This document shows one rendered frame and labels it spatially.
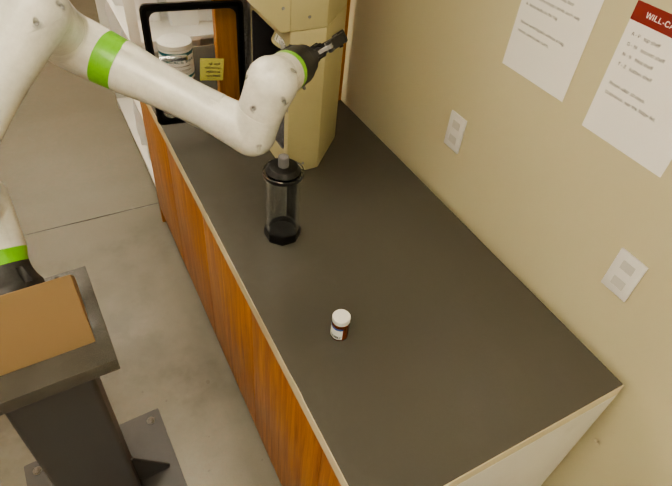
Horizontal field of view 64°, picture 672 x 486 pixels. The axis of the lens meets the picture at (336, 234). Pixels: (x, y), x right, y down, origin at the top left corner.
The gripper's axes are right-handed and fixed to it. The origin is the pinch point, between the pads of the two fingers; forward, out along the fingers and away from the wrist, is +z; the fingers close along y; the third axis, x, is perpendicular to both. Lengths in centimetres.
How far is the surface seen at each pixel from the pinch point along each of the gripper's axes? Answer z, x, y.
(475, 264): -7, 70, -15
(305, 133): 10.6, 21.3, 24.4
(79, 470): -73, 68, 91
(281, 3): -1.4, -13.9, 6.0
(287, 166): -21.9, 21.0, 15.0
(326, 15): 8.9, -6.2, 0.6
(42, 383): -81, 31, 58
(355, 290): -30, 56, 10
